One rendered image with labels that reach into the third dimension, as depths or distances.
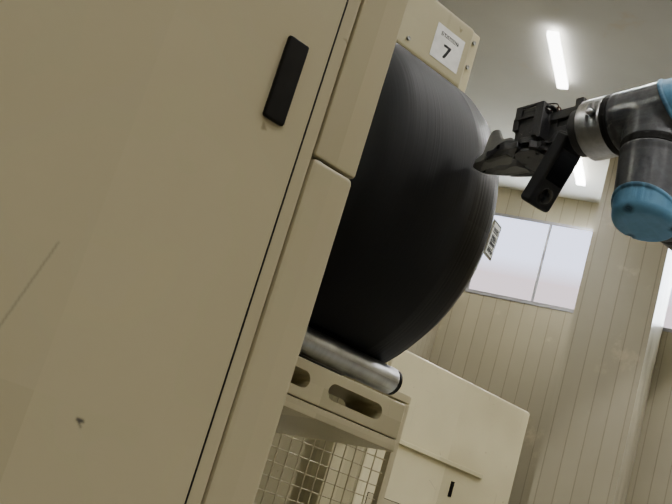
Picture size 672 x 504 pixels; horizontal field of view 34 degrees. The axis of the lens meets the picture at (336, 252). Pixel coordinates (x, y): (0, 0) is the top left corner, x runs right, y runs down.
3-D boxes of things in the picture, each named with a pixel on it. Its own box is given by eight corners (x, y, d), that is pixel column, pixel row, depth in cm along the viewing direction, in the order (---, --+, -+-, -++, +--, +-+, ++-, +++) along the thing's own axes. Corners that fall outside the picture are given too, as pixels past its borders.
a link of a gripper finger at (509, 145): (499, 158, 175) (545, 147, 168) (498, 168, 174) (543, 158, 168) (481, 145, 172) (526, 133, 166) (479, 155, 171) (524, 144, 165)
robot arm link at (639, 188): (702, 244, 149) (710, 163, 153) (655, 207, 142) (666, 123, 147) (640, 254, 156) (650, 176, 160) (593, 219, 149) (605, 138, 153)
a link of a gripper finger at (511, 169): (491, 149, 181) (537, 138, 175) (485, 182, 179) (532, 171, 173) (479, 141, 179) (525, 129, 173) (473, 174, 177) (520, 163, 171)
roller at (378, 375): (248, 310, 163) (243, 287, 166) (228, 327, 164) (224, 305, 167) (407, 385, 183) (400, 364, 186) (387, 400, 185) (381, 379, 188)
